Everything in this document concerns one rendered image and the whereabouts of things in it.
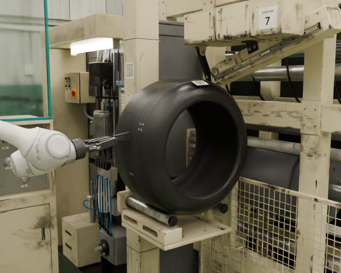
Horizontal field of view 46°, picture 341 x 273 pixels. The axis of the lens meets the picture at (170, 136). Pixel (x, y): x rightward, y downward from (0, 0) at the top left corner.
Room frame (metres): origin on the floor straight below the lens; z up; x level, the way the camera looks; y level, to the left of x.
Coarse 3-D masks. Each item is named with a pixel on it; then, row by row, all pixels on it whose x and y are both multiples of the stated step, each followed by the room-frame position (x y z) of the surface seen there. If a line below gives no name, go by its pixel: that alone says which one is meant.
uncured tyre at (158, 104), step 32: (160, 96) 1.57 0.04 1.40; (192, 96) 1.59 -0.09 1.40; (224, 96) 1.69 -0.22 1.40; (128, 128) 1.59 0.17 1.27; (160, 128) 1.50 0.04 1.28; (224, 128) 1.92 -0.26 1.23; (128, 160) 1.56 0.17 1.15; (160, 160) 1.50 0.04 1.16; (192, 160) 1.96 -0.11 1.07; (224, 160) 1.90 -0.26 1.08; (160, 192) 1.52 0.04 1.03; (192, 192) 1.87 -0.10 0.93; (224, 192) 1.69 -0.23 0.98
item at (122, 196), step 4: (120, 192) 1.82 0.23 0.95; (124, 192) 1.83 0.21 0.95; (128, 192) 1.84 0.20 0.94; (120, 196) 1.81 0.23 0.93; (124, 196) 1.83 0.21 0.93; (128, 196) 1.84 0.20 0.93; (132, 196) 1.85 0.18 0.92; (120, 200) 1.81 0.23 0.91; (124, 200) 1.83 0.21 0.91; (120, 204) 1.81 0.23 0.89; (124, 204) 1.83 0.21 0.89; (120, 208) 1.81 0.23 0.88; (124, 208) 1.82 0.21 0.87; (128, 208) 1.84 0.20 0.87; (120, 212) 1.82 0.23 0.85
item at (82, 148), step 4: (72, 140) 1.42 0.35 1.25; (76, 140) 1.42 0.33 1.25; (80, 140) 1.42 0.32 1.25; (76, 144) 1.41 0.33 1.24; (80, 144) 1.41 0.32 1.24; (84, 144) 1.45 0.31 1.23; (88, 144) 1.44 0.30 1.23; (92, 144) 1.44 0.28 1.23; (76, 148) 1.40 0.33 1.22; (80, 148) 1.40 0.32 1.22; (84, 148) 1.41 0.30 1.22; (88, 148) 1.42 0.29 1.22; (76, 152) 1.40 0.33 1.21; (80, 152) 1.40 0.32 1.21; (84, 152) 1.41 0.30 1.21; (76, 156) 1.41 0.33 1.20; (80, 156) 1.41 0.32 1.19; (84, 156) 1.42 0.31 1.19
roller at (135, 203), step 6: (132, 198) 1.82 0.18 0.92; (132, 204) 1.79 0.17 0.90; (138, 204) 1.75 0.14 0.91; (144, 204) 1.73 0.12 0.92; (144, 210) 1.70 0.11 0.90; (150, 210) 1.67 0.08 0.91; (156, 210) 1.65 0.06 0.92; (162, 210) 1.64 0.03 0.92; (150, 216) 1.68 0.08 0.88; (156, 216) 1.62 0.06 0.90; (162, 216) 1.59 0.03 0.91; (168, 216) 1.57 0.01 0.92; (174, 216) 1.57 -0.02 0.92; (162, 222) 1.60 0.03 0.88; (168, 222) 1.56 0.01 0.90; (174, 222) 1.57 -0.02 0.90
